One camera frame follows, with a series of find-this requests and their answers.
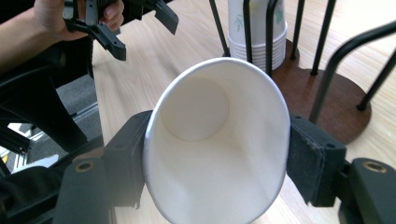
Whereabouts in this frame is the stack of white paper cups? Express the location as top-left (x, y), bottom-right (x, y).
top-left (227, 0), bottom-right (289, 72)

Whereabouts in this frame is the dark frame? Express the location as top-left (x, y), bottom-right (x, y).
top-left (0, 43), bottom-right (106, 157)

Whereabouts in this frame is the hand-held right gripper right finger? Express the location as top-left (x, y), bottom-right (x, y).
top-left (286, 113), bottom-right (347, 208)

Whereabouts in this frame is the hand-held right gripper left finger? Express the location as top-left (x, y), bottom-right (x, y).
top-left (102, 109), bottom-right (154, 209)

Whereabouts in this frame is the single white paper cup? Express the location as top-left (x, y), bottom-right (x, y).
top-left (142, 56), bottom-right (292, 224)

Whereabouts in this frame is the metal floor rail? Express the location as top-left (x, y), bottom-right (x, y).
top-left (72, 103), bottom-right (101, 126)

